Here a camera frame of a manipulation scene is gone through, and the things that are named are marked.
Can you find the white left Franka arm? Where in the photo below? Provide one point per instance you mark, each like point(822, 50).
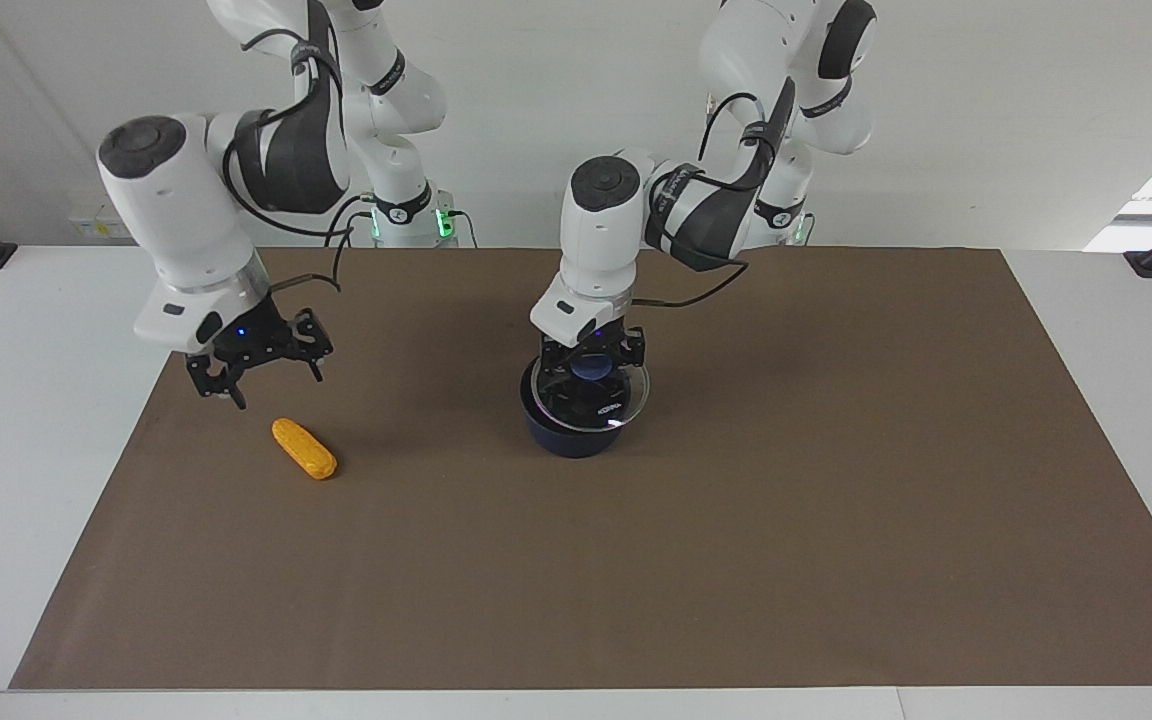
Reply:
point(601, 240)

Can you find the white wall socket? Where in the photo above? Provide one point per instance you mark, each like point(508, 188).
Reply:
point(96, 225)

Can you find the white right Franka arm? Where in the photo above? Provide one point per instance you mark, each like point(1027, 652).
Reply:
point(181, 220)

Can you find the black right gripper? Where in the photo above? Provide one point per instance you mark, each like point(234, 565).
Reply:
point(256, 345)

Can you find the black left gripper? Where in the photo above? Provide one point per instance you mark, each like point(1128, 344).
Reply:
point(591, 340)

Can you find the glass lid blue knob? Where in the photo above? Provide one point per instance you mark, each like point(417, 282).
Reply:
point(601, 405)

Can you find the brown table mat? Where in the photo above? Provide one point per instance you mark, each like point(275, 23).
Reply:
point(636, 560)

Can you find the orange toy corn cob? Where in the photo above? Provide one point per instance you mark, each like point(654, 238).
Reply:
point(304, 450)

